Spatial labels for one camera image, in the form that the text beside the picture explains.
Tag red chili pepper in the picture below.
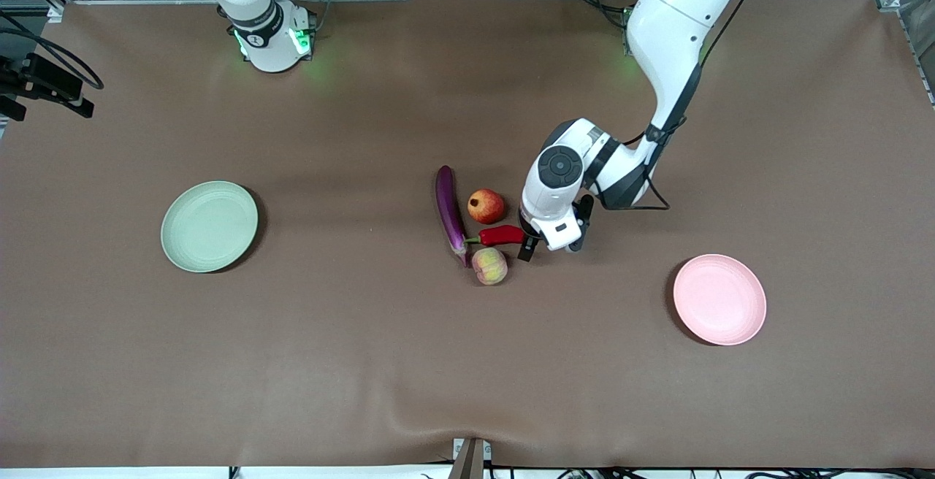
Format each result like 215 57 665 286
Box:
467 224 527 248

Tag yellow-pink peach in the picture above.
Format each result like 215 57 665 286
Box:
471 247 508 286

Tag red pomegranate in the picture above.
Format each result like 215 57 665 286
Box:
467 188 506 225

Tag purple eggplant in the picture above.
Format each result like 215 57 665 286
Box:
435 165 473 269

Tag brown table cloth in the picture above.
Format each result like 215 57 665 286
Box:
0 0 935 469

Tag pink round plate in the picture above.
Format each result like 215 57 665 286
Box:
673 253 768 346

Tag light green round plate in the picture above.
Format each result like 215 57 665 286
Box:
161 180 259 274

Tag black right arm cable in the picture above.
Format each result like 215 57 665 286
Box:
0 8 104 91

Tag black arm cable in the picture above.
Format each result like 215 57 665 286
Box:
0 8 104 91
584 0 753 211

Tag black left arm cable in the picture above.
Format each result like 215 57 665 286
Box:
584 0 753 211

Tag metal table clamp bracket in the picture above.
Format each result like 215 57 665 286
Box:
451 437 493 479

